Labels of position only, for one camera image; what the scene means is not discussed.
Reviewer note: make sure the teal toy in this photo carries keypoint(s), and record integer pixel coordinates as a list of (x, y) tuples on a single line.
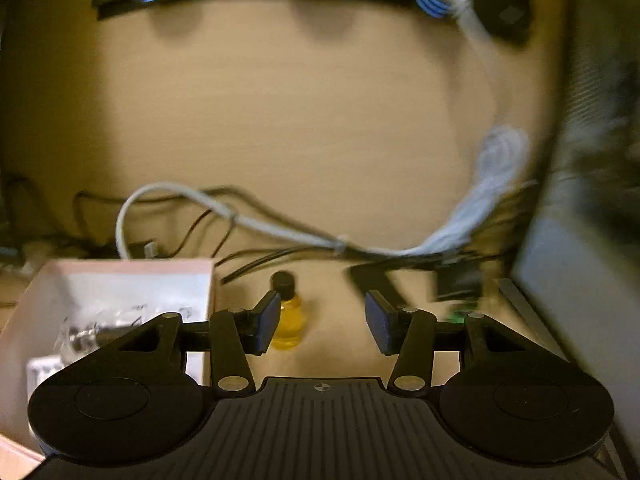
[(457, 316)]

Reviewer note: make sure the black cylinder in clear bag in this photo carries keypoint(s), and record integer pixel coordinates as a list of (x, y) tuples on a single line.
[(95, 332)]

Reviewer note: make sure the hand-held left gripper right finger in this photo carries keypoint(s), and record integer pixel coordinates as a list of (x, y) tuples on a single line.
[(377, 327)]

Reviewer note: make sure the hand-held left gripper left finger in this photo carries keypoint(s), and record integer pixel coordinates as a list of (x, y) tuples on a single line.
[(267, 322)]

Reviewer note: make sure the yellow bottle with black cap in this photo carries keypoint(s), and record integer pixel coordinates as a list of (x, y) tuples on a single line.
[(292, 320)]

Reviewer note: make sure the pink cardboard box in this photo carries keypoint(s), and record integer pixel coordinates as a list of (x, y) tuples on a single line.
[(100, 285)]

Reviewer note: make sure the black power strip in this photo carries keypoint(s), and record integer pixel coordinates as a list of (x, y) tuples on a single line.
[(505, 15)]

